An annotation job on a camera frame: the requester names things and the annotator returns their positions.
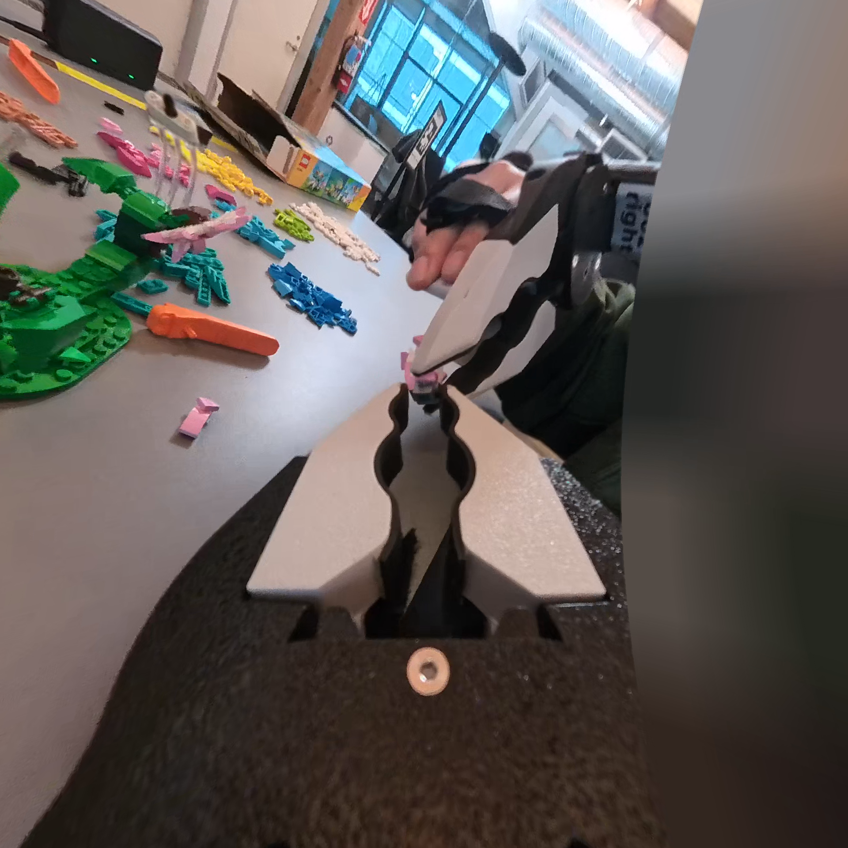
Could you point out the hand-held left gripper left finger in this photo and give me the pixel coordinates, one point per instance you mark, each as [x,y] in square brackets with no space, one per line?
[331,503]

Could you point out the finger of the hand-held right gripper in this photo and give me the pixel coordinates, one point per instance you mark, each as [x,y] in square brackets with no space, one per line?
[527,338]
[490,285]

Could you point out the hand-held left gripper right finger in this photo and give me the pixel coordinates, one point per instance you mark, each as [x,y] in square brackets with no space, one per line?
[523,523]

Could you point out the small pink lego flower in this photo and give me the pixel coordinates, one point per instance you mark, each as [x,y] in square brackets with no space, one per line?
[424,384]

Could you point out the pink lego piece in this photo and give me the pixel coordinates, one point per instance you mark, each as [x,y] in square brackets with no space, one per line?
[197,417]

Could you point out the pile of white lego bricks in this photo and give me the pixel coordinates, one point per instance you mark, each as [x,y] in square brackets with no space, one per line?
[331,232]

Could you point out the pile of blue lego bricks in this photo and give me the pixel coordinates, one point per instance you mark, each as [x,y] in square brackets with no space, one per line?
[311,298]

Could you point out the colourful lego box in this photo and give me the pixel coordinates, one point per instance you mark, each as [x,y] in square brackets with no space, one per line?
[324,175]

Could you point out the pile of lime lego bricks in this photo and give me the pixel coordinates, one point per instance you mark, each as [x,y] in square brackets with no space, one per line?
[295,225]

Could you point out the pile of teal lego bricks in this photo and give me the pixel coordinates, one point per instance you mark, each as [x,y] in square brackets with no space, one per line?
[265,237]

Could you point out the pile of yellow lego bricks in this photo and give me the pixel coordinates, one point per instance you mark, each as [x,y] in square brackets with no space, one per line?
[228,172]

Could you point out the large pink lego flower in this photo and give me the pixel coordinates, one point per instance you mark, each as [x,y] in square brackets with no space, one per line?
[199,232]

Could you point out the green lego plant build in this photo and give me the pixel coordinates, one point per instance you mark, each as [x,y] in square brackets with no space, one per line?
[40,331]

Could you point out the pile of magenta lego bricks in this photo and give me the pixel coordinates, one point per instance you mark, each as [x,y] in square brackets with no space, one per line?
[129,156]

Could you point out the dark brown lego pieces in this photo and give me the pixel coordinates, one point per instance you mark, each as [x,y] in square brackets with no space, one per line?
[40,169]

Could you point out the pile of salmon lego bricks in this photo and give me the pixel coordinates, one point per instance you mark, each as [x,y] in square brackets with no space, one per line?
[33,119]

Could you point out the person's right hand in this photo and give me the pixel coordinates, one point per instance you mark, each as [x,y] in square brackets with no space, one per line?
[450,255]

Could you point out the person's green jacket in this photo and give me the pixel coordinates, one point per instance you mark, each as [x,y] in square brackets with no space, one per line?
[576,397]

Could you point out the black stand with marker tag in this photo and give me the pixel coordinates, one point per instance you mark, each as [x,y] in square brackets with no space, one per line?
[429,136]

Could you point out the orange brick separator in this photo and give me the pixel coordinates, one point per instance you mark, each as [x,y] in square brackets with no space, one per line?
[212,331]
[33,69]

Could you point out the large window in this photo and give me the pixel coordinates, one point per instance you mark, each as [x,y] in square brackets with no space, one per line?
[411,59]

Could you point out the red fire extinguisher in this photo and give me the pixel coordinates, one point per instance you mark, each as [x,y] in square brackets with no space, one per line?
[348,66]

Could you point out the brown cardboard box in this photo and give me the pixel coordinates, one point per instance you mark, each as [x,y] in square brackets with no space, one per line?
[245,112]

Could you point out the black device with green lights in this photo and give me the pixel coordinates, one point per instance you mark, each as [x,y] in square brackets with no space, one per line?
[106,33]

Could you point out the silver ventilation duct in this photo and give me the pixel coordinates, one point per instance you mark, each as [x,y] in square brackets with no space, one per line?
[596,59]

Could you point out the wooden post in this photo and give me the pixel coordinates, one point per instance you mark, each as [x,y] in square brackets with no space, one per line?
[324,66]

